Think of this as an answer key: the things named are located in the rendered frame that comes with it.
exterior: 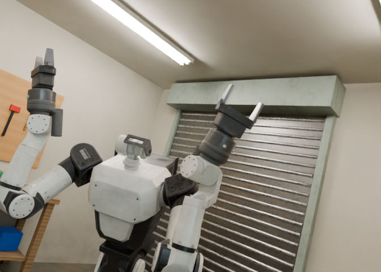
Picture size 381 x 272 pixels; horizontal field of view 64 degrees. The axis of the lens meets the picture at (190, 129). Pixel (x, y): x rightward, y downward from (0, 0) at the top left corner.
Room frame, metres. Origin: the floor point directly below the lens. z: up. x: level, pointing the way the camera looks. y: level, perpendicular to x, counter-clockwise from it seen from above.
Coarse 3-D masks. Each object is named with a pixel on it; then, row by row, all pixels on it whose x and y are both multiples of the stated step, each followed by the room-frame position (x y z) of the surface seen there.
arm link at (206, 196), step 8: (200, 184) 0.92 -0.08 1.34; (216, 184) 0.88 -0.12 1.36; (200, 192) 0.91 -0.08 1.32; (208, 192) 0.89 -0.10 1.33; (216, 192) 0.88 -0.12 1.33; (184, 200) 0.86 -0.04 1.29; (192, 200) 0.84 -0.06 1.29; (200, 200) 0.84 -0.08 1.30; (208, 200) 0.86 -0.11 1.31; (216, 200) 0.88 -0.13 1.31; (200, 208) 0.84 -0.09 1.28
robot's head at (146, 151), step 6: (126, 138) 1.05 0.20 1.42; (138, 138) 1.05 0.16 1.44; (144, 138) 1.04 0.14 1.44; (132, 144) 1.04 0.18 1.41; (138, 144) 1.03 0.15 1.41; (144, 144) 1.03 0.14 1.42; (150, 144) 1.05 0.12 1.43; (144, 150) 1.05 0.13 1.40; (150, 150) 1.07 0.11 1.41; (144, 156) 1.06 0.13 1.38
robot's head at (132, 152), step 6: (120, 138) 1.07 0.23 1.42; (132, 138) 1.08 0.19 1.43; (120, 144) 1.06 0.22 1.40; (126, 144) 1.06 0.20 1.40; (120, 150) 1.07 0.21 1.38; (126, 150) 1.07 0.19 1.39; (132, 150) 1.06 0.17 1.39; (138, 150) 1.05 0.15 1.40; (126, 156) 1.10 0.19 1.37; (132, 156) 1.08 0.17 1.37; (126, 162) 1.08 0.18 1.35; (132, 162) 1.08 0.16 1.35; (138, 162) 1.10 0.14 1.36
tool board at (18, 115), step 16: (0, 80) 3.13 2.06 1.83; (16, 80) 3.23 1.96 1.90; (0, 96) 3.17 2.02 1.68; (16, 96) 3.27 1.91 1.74; (0, 112) 3.21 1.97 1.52; (16, 112) 3.31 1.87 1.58; (0, 128) 3.25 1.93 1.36; (16, 128) 3.35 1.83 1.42; (0, 144) 3.29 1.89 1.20; (16, 144) 3.40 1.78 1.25
